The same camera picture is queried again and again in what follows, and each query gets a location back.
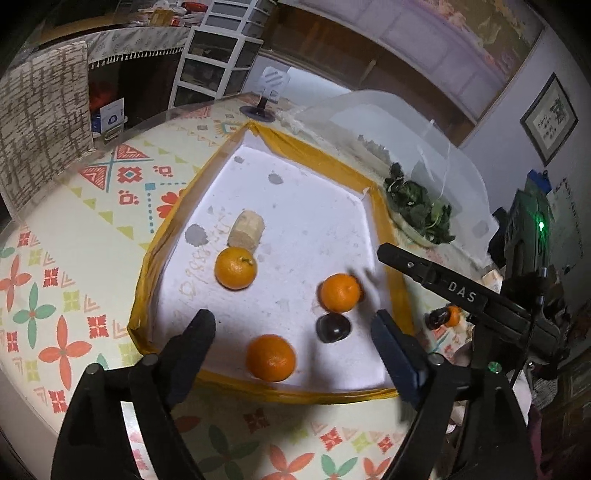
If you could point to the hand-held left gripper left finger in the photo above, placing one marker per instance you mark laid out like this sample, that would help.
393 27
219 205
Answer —
196 341

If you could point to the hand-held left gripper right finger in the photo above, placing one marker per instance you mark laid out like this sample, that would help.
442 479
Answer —
392 355

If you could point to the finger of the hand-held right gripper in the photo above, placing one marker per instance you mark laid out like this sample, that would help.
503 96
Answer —
434 277

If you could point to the orange mandarin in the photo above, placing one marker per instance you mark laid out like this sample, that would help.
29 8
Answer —
270 358
235 268
340 292
453 316

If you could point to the peeled banana piece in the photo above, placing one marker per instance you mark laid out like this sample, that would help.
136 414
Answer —
246 230

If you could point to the white foam tray yellow tape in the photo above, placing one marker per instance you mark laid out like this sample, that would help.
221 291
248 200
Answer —
300 221

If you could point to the spinach leaves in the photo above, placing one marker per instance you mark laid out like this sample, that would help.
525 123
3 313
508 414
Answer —
411 198

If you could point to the water bottle blue cap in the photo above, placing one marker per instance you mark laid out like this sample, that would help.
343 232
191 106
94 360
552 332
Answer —
539 179

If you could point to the patterned tablecloth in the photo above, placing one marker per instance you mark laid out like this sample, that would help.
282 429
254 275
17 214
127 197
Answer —
92 258

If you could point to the white mesh food cover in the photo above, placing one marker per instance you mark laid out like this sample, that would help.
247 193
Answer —
369 120

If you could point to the blue and white box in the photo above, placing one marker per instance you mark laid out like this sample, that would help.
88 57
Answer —
111 117

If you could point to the small white sign stand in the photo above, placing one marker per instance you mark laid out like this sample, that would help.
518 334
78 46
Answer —
272 79

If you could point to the beige patterned chair cover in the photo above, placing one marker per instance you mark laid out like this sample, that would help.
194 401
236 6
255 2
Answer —
41 120

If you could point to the white plastic drawer unit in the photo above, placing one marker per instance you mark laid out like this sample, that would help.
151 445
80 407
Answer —
221 46

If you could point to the white wall chart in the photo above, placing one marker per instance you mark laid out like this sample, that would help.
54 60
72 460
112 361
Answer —
565 221

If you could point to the framed wall picture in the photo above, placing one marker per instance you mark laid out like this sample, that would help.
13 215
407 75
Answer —
549 117

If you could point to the large wall painting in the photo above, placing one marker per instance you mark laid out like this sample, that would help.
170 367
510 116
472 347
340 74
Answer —
480 23

